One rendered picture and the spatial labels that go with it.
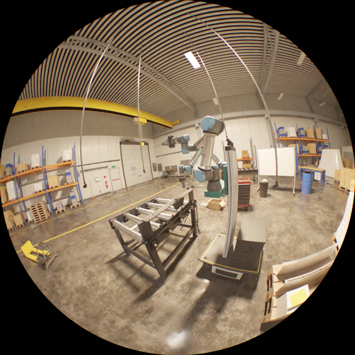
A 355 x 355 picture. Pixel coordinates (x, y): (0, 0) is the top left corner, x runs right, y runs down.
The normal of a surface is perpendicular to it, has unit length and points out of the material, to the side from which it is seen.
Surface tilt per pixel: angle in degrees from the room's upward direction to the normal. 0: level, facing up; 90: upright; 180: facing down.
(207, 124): 83
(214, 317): 0
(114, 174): 90
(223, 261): 0
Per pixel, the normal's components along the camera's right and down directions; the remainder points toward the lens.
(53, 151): 0.85, -0.04
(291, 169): -0.81, 0.18
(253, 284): -0.13, -0.98
